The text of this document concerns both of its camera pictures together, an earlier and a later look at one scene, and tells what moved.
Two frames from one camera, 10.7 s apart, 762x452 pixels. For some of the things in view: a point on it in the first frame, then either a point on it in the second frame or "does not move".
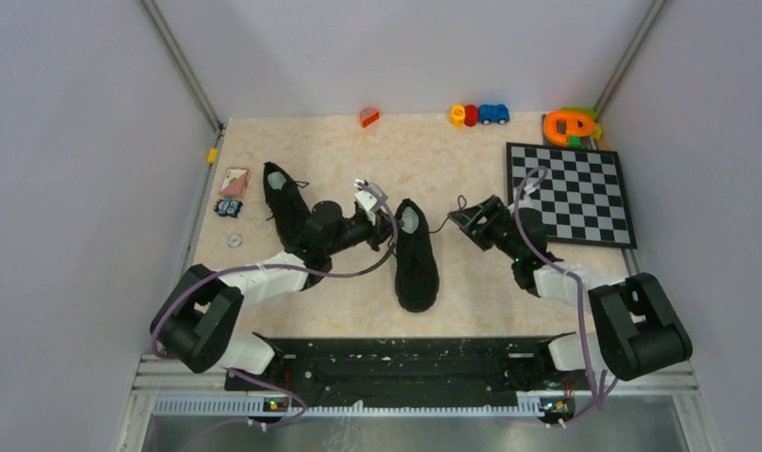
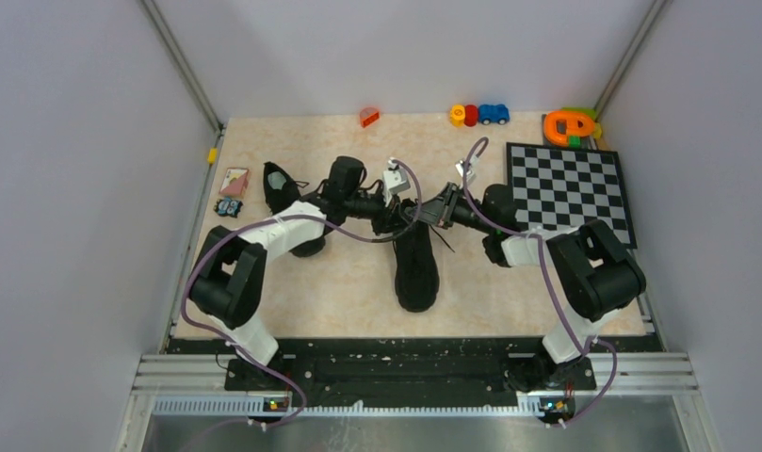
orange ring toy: [577, 124] does not move
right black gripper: [467, 218] → [432, 213]
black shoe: [416, 277] does not move
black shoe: [287, 202] does not move
